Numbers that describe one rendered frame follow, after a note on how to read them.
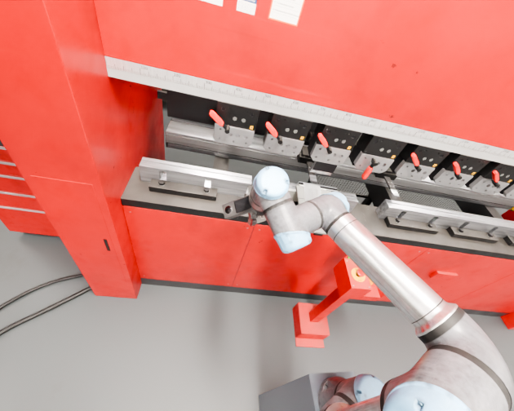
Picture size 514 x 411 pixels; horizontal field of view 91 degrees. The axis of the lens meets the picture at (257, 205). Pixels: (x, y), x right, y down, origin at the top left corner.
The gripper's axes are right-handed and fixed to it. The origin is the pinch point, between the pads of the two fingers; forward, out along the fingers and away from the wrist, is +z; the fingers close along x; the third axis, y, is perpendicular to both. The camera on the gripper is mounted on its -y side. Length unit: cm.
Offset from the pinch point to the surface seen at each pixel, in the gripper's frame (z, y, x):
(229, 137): 3.5, 0.5, 31.4
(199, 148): 42, -11, 47
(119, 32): -22, -27, 55
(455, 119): -14, 81, 17
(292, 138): 0.8, 23.9, 26.0
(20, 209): 80, -120, 43
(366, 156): 4, 54, 14
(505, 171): 3, 116, -3
